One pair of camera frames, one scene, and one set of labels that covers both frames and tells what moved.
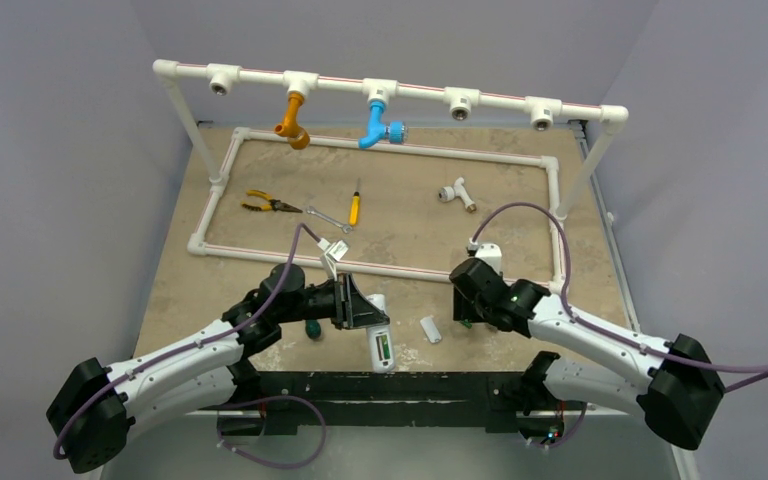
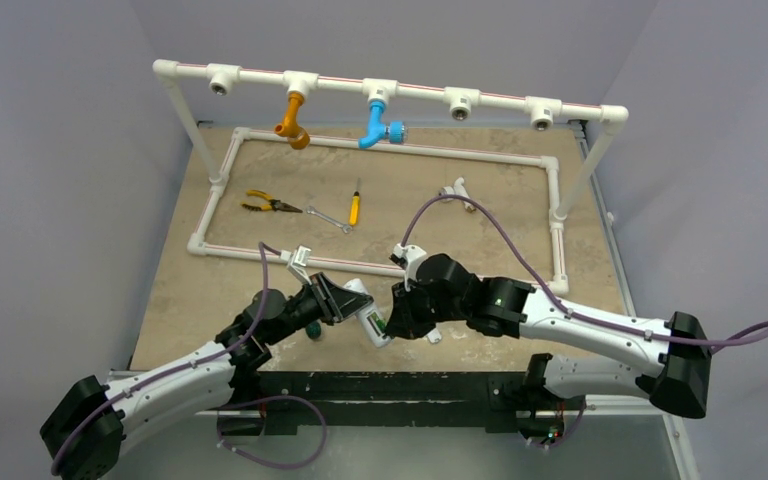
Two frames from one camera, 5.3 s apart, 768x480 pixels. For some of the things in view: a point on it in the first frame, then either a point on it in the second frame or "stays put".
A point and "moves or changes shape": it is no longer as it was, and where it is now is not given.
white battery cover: [431, 329] stays put
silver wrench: [344, 227] stays put
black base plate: [292, 400] stays put
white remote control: [381, 341] moves or changes shape
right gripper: [466, 309] -> [401, 312]
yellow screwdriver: [355, 207] stays put
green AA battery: [385, 346] moves or changes shape
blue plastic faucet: [396, 132] stays put
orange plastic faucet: [297, 135] stays put
